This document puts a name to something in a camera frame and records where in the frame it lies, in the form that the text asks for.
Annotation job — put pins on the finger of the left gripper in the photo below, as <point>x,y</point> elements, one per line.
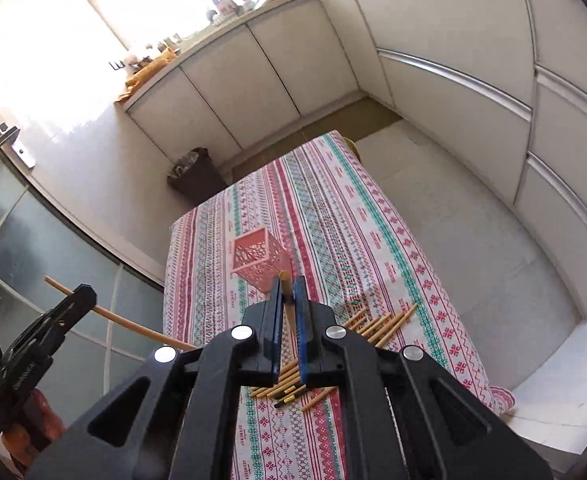
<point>48,329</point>

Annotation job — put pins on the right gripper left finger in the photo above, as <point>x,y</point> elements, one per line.
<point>260,364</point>

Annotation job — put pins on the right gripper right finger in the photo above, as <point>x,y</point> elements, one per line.
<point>320,357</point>

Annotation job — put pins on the white kitchen cabinets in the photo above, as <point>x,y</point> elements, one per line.
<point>501,84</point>

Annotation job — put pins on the pink perforated utensil holder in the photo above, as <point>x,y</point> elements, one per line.
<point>258,258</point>

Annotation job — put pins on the embroidered patterned tablecloth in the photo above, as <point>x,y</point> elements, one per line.
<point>421,407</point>

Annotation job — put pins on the dark trash bin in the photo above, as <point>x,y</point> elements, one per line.
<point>196,177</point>

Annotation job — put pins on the yellow cloth on counter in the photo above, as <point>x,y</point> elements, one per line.
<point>135,82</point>

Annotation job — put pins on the silver door handle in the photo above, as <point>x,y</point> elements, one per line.
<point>10,138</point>

